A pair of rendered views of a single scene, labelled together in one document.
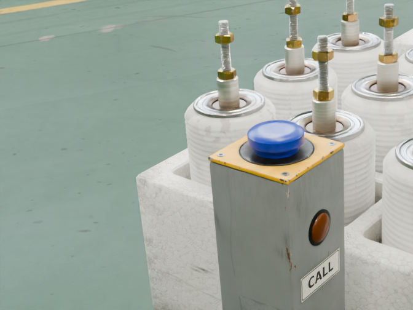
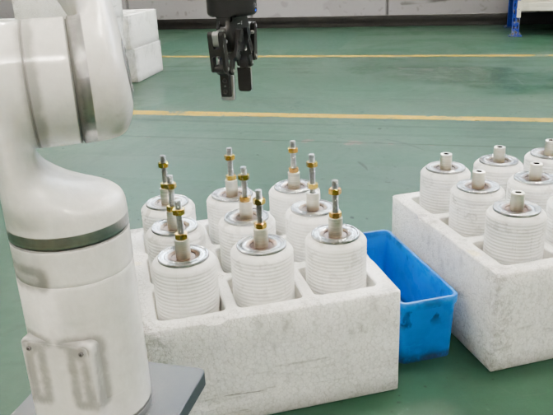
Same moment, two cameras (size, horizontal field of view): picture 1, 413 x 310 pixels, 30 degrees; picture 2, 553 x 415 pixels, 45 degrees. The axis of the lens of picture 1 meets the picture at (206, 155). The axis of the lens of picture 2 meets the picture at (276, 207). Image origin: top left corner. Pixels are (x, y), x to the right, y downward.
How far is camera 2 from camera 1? 0.82 m
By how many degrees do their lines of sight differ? 31
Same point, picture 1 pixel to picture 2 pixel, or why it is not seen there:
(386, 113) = (224, 230)
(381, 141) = (225, 247)
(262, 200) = not seen: hidden behind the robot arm
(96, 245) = not seen: hidden behind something
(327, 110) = (169, 217)
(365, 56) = (285, 197)
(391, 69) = (242, 206)
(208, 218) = not seen: hidden behind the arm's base
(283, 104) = (210, 212)
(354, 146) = (168, 240)
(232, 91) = (164, 195)
